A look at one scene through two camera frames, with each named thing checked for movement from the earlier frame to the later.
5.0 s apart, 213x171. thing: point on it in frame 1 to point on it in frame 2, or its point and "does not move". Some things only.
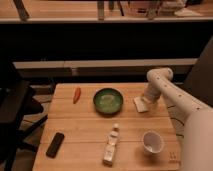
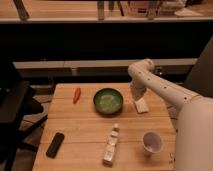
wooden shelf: [106, 11] does not move
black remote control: [55, 145] does not move
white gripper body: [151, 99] to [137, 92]
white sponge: [141, 105] does not move
